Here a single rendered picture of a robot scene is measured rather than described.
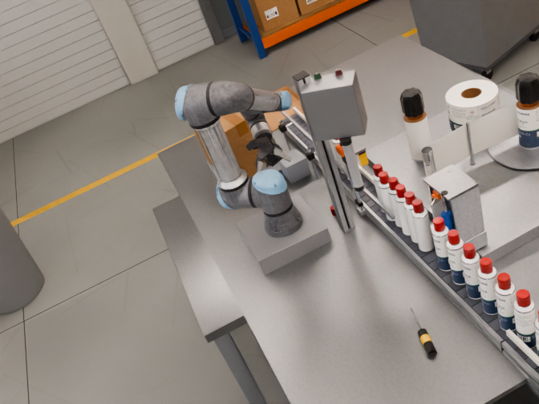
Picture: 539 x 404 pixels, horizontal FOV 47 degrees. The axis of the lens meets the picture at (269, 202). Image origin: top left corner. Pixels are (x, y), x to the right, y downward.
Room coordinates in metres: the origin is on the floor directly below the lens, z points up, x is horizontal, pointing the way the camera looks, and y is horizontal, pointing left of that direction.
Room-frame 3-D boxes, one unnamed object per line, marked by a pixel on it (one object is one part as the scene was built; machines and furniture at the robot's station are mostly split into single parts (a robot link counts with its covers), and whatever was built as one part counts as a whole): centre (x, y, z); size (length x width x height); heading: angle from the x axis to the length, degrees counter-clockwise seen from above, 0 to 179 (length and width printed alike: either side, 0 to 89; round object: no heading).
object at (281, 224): (1.90, -0.02, 0.95); 0.15 x 0.15 x 0.10
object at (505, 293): (1.10, -0.51, 0.98); 0.05 x 0.05 x 0.20
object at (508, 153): (1.81, -1.00, 0.89); 0.31 x 0.31 x 0.01
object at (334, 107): (1.76, -0.31, 1.38); 0.17 x 0.10 x 0.19; 64
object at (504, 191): (1.83, -0.84, 0.86); 0.80 x 0.67 x 0.05; 9
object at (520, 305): (1.03, -0.52, 0.98); 0.05 x 0.05 x 0.20
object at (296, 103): (2.86, -0.21, 0.85); 0.30 x 0.26 x 0.04; 9
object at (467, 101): (2.07, -0.91, 0.95); 0.20 x 0.20 x 0.14
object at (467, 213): (1.48, -0.54, 1.01); 0.14 x 0.13 x 0.26; 9
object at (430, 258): (1.88, -0.38, 0.86); 1.65 x 0.08 x 0.04; 9
